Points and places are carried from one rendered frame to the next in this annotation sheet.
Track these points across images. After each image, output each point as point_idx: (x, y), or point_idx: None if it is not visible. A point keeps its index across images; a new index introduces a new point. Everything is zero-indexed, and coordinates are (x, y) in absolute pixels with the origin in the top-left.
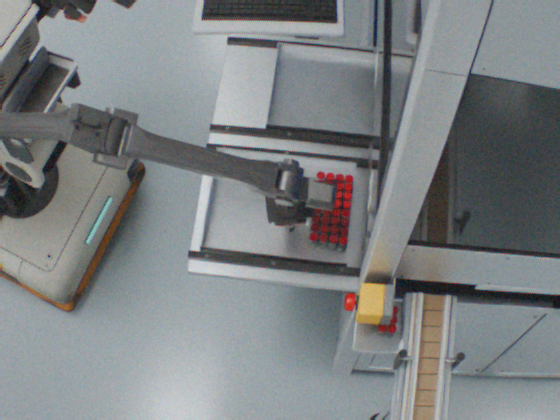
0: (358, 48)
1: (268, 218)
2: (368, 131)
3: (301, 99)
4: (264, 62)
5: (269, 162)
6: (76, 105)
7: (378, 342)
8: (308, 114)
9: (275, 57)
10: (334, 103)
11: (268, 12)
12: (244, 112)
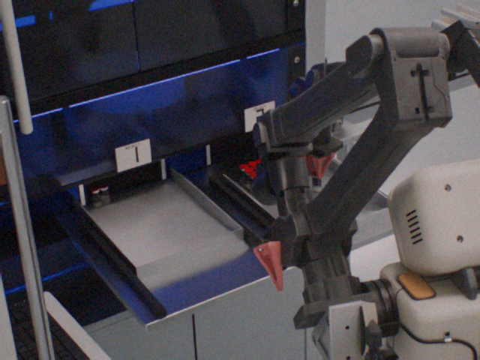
0: (80, 238)
1: (341, 142)
2: (177, 194)
3: (185, 238)
4: (163, 280)
5: (332, 62)
6: (463, 21)
7: (346, 125)
8: (198, 228)
9: (149, 277)
10: (168, 221)
11: (70, 343)
12: (238, 262)
